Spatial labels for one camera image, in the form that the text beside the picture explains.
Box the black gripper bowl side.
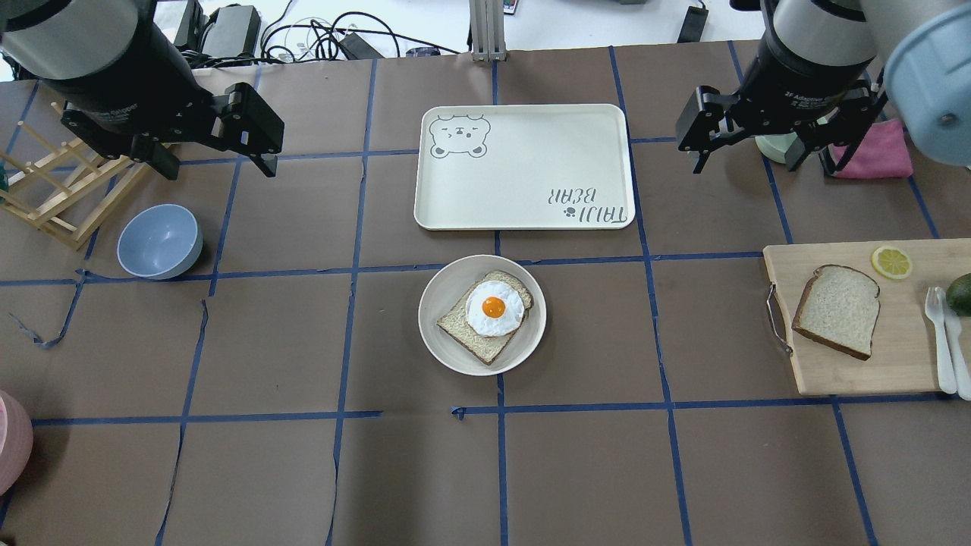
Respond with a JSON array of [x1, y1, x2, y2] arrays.
[[60, 82, 285, 180]]

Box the black gripper cutting-board side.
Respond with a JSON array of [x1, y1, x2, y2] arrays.
[[675, 80, 888, 175]]

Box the white bread slice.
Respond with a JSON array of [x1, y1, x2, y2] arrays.
[[791, 264, 881, 362]]

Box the cream round plate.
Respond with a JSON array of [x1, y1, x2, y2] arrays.
[[417, 255, 547, 376]]

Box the robot arm near blue bowl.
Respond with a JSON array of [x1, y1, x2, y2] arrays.
[[2, 1, 284, 180]]

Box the robot arm over cutting board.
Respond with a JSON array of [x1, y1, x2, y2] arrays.
[[676, 1, 970, 175]]

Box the bread slice under egg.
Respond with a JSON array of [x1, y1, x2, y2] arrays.
[[437, 270, 534, 366]]

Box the light green bowl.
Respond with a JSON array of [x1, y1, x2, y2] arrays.
[[755, 132, 797, 165]]

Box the blue bowl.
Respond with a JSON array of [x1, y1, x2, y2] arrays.
[[115, 203, 203, 281]]

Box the pink cloth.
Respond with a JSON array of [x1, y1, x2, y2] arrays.
[[832, 118, 913, 180]]

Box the black power adapter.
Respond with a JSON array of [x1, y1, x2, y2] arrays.
[[201, 5, 262, 58]]

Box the wooden dish rack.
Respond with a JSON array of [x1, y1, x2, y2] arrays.
[[1, 80, 150, 249]]

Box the lemon slice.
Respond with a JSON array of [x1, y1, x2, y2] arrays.
[[870, 245, 913, 281]]

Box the cream bear serving tray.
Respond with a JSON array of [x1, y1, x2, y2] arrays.
[[413, 104, 635, 231]]

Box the white plastic fork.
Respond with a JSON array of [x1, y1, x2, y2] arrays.
[[925, 286, 957, 394]]

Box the avocado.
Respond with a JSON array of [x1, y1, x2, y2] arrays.
[[944, 273, 971, 317]]

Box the wooden cutting board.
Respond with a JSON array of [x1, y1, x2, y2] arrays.
[[763, 238, 970, 395]]

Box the fried egg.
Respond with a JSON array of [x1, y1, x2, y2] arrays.
[[465, 281, 525, 337]]

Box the pink bowl with ice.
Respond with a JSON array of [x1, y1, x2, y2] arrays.
[[1, 391, 33, 495]]

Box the black cables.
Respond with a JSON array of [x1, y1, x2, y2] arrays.
[[258, 0, 464, 65]]

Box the aluminium frame post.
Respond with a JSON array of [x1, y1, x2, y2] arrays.
[[468, 0, 507, 61]]

